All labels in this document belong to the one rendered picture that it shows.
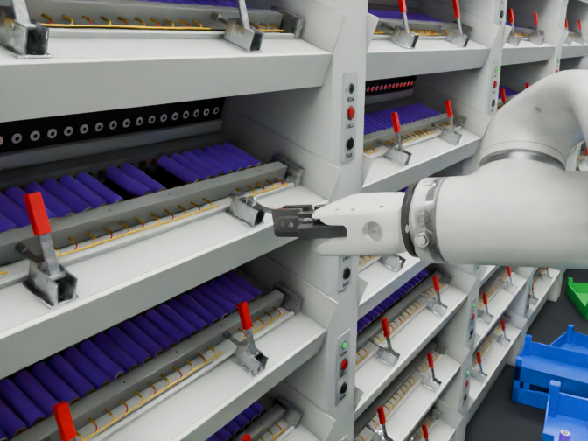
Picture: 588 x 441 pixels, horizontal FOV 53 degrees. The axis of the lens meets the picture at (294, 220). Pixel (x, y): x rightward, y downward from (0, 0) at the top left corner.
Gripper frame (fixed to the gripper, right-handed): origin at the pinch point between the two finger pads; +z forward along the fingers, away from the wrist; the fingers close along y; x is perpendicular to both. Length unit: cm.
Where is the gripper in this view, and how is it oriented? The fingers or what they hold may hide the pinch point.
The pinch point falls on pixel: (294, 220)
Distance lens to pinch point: 68.0
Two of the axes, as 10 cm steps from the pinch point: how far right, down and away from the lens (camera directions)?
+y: 5.6, -2.4, 7.9
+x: -1.4, -9.7, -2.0
